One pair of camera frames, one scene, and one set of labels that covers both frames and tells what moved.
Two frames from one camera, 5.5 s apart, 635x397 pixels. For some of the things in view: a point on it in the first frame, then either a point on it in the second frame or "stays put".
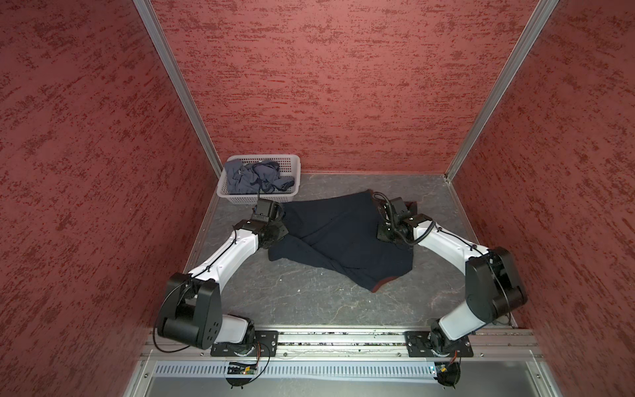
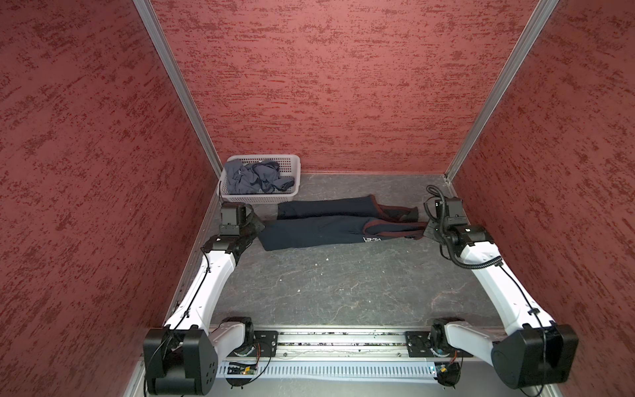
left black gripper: x=283 y=231 -> x=258 y=224
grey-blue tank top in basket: x=255 y=177 stays put
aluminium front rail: x=488 y=344 stays put
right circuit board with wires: x=447 y=373 stays put
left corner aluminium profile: x=159 y=32 stays put
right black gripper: x=379 y=233 -> x=428 y=229
